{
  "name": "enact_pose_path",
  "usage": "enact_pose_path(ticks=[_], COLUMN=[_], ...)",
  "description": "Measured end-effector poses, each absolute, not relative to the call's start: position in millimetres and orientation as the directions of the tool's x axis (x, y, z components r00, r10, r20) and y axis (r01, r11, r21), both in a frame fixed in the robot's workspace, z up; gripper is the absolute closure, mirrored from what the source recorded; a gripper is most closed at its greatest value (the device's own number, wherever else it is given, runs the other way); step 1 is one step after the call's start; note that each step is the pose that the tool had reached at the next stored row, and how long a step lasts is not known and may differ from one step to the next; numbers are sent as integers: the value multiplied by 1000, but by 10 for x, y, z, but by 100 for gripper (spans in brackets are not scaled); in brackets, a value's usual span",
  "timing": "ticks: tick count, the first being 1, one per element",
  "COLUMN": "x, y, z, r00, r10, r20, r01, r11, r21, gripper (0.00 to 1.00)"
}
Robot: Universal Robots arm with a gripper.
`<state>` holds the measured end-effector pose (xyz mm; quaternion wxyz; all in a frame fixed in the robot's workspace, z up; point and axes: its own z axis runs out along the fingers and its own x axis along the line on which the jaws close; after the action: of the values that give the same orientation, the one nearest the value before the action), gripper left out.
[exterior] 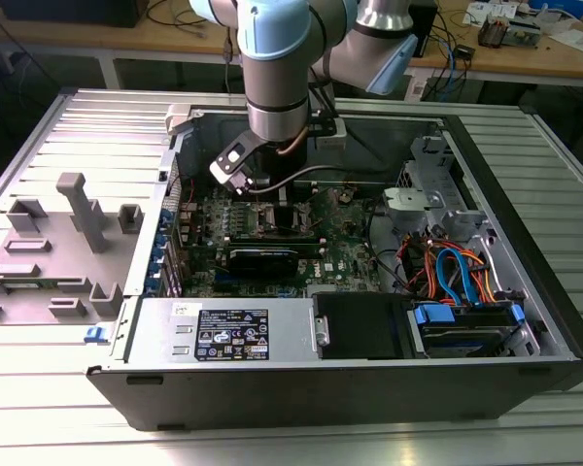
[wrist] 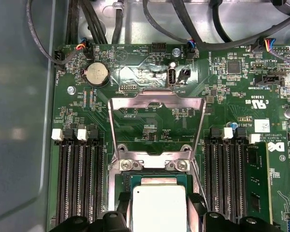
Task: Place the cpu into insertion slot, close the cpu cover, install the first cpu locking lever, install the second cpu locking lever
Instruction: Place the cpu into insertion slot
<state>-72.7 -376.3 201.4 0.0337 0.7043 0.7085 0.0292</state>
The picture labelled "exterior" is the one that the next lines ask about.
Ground square CPU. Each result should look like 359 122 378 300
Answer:
264 206 300 232

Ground CPU socket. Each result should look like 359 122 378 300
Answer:
256 199 318 240

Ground blue expansion slot latch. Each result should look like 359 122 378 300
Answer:
144 208 172 298

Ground green motherboard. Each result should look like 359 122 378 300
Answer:
178 183 400 300

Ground black graphics card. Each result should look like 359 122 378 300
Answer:
226 246 301 280

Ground silver metal drive cage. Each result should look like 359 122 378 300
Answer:
397 134 492 229

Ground black plastic shroud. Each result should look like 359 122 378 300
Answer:
312 292 416 361

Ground black upright box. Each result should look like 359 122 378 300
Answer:
410 0 439 58

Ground wooden desk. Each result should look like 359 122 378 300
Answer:
0 0 583 91

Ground silver power supply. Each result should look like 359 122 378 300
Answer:
124 296 322 364

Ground black PC case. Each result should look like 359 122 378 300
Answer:
86 99 583 433

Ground finned heat sink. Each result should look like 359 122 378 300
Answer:
479 13 510 49

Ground grey parts rack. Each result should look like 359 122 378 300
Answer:
0 172 145 327

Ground hard disk in blue carrier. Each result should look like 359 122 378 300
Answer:
406 299 527 360

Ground blue plastic clip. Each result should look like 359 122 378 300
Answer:
84 324 110 345

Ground large black equipment box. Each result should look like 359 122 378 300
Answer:
0 0 151 29

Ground white printed box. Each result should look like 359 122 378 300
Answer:
465 0 516 16

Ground grey electronic device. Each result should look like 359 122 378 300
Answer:
507 17 546 49

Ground white papers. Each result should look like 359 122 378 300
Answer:
546 26 583 53

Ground black camera cable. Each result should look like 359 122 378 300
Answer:
250 164 388 196

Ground white camera black bracket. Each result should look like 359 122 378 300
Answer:
208 129 266 196

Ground small white camera box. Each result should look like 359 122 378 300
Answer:
314 117 348 150

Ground red wire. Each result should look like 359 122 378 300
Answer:
398 232 441 298

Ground blue hanging cable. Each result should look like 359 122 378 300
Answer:
444 37 461 96

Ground blue wire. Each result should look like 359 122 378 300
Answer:
435 246 483 308

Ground orange wire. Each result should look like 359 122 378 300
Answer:
465 250 511 305

